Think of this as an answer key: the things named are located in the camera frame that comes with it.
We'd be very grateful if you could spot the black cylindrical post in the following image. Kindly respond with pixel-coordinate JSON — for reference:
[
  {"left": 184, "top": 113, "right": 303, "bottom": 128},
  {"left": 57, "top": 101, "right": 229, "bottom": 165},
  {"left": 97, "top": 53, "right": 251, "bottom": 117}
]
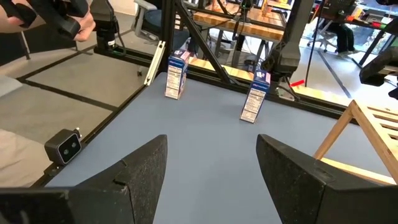
[{"left": 90, "top": 0, "right": 127, "bottom": 57}]

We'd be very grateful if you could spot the grey office chair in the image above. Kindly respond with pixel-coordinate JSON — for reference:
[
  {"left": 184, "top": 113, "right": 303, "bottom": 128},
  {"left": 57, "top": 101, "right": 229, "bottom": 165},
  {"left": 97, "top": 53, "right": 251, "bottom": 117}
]
[{"left": 133, "top": 0, "right": 187, "bottom": 47}]

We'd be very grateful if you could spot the person's hand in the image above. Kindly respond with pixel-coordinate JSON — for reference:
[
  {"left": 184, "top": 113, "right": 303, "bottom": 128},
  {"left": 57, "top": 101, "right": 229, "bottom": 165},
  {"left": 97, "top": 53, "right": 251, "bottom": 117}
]
[{"left": 0, "top": 4, "right": 96, "bottom": 43}]

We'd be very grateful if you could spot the wooden workbench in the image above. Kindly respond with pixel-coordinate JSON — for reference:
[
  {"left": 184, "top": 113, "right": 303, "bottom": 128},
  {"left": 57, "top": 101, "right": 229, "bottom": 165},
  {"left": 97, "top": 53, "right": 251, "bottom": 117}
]
[{"left": 192, "top": 0, "right": 289, "bottom": 43}]

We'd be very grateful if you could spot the white aluminium strip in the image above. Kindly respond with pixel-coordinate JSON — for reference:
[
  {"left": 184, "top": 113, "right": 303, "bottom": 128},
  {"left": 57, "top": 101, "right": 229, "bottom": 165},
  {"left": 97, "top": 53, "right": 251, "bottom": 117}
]
[{"left": 143, "top": 40, "right": 167, "bottom": 86}]

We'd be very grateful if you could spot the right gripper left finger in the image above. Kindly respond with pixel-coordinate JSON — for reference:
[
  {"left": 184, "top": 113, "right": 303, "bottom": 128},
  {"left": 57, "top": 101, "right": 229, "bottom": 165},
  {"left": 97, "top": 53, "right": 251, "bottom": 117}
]
[{"left": 0, "top": 134, "right": 168, "bottom": 224}]

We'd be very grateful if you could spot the blue Frosted Flakes cereal box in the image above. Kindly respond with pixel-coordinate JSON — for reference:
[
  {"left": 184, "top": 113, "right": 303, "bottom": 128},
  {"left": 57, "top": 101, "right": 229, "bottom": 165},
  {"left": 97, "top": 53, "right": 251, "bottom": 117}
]
[
  {"left": 164, "top": 49, "right": 191, "bottom": 100},
  {"left": 239, "top": 68, "right": 271, "bottom": 124}
]

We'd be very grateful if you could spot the person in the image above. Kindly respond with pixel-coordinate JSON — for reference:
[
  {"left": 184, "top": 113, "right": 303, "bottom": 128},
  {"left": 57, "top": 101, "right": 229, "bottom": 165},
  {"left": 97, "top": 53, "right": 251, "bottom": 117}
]
[{"left": 325, "top": 18, "right": 358, "bottom": 57}]

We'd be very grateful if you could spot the grey table-level camera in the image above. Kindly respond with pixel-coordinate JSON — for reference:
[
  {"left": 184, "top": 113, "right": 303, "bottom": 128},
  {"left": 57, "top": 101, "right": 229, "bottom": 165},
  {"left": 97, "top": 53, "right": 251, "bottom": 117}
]
[{"left": 44, "top": 126, "right": 83, "bottom": 166}]

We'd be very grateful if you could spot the wooden slatted shelf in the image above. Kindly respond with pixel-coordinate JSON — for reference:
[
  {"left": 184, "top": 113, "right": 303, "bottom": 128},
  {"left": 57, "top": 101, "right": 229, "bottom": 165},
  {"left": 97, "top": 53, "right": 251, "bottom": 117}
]
[{"left": 313, "top": 99, "right": 398, "bottom": 186}]

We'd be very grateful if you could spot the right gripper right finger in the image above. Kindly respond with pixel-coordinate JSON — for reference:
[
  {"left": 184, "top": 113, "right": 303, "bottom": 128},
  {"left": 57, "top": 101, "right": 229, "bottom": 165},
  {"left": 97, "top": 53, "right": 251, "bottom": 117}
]
[{"left": 256, "top": 134, "right": 398, "bottom": 224}]

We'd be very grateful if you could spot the blue-grey table mat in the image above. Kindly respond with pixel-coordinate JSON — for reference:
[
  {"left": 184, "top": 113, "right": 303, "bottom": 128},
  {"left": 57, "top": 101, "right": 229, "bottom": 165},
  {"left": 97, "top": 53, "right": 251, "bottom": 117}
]
[{"left": 46, "top": 71, "right": 398, "bottom": 224}]

